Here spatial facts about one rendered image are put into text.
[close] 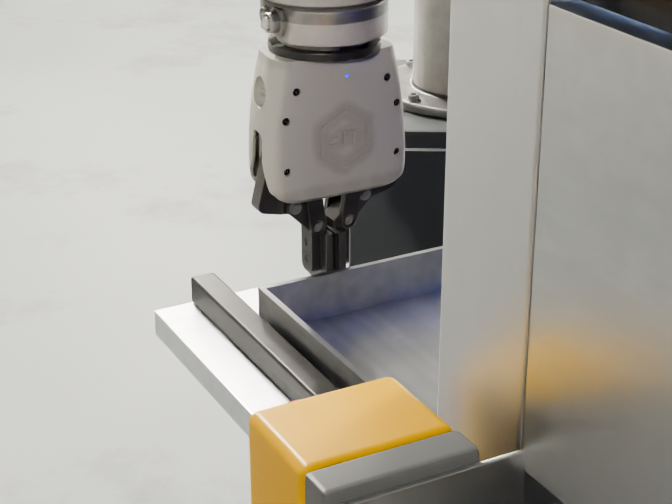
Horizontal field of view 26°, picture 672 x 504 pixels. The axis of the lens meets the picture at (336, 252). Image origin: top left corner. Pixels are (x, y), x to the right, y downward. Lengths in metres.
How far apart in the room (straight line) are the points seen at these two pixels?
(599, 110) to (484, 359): 0.14
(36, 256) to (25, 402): 0.66
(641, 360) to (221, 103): 3.78
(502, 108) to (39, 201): 3.09
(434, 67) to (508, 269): 0.95
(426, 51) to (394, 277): 0.52
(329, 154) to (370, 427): 0.39
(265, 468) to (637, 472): 0.16
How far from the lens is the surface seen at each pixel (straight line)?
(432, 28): 1.51
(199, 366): 0.98
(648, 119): 0.50
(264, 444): 0.60
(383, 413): 0.61
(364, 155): 0.98
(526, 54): 0.55
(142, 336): 2.93
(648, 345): 0.52
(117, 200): 3.60
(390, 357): 0.97
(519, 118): 0.56
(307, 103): 0.95
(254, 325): 0.97
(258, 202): 0.98
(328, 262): 1.01
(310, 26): 0.93
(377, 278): 1.03
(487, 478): 0.60
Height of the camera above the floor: 1.34
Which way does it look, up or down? 24 degrees down
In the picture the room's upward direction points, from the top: straight up
